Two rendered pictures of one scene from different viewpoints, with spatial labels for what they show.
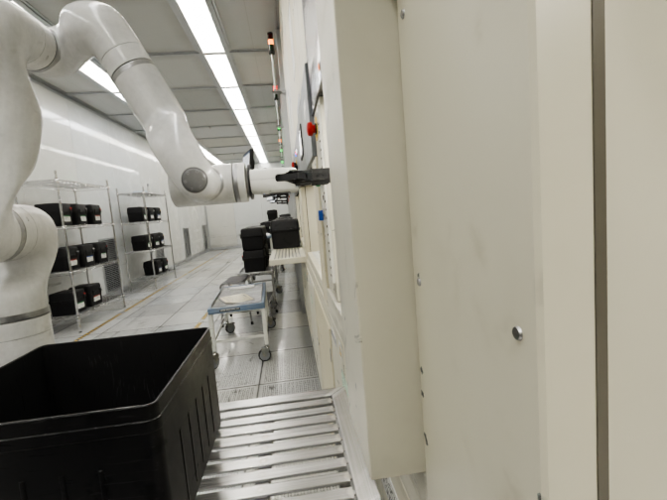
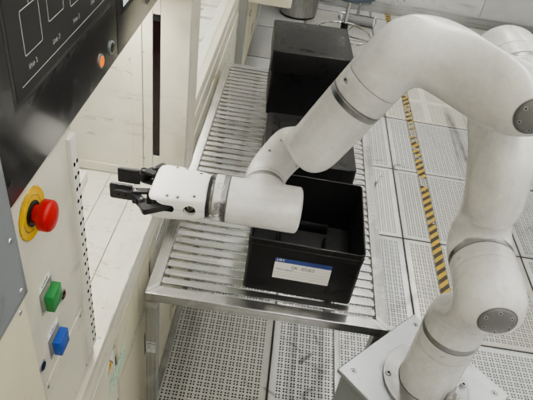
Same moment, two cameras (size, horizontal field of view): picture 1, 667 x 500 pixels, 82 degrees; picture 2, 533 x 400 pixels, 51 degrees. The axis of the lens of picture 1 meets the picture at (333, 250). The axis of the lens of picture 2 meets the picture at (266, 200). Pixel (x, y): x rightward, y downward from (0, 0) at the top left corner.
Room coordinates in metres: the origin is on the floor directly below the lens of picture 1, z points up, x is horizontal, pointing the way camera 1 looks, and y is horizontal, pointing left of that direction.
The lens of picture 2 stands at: (1.60, 0.34, 1.82)
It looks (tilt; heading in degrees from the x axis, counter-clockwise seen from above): 39 degrees down; 186
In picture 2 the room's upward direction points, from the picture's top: 9 degrees clockwise
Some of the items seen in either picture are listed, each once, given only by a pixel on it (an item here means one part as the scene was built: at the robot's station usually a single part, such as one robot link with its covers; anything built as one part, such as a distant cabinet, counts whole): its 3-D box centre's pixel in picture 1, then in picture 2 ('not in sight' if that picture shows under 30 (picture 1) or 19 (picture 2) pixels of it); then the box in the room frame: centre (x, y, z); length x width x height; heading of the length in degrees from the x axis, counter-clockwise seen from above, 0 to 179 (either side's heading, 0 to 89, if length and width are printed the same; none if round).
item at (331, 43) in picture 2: not in sight; (306, 70); (-0.37, 0.22, 0.89); 0.29 x 0.29 x 0.25; 10
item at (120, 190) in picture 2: not in sight; (127, 196); (0.89, 0.03, 1.19); 0.07 x 0.03 x 0.03; 96
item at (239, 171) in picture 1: (242, 183); (219, 198); (0.84, 0.18, 1.19); 0.09 x 0.03 x 0.08; 6
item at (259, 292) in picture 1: (245, 318); not in sight; (3.26, 0.81, 0.24); 0.97 x 0.52 x 0.48; 9
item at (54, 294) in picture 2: not in sight; (51, 296); (1.14, 0.03, 1.20); 0.03 x 0.02 x 0.03; 6
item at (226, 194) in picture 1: (202, 185); (265, 203); (0.83, 0.26, 1.19); 0.13 x 0.09 x 0.08; 96
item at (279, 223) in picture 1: (285, 232); not in sight; (3.59, 0.43, 0.93); 0.30 x 0.28 x 0.26; 3
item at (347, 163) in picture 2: not in sight; (308, 148); (0.07, 0.29, 0.83); 0.29 x 0.29 x 0.13; 9
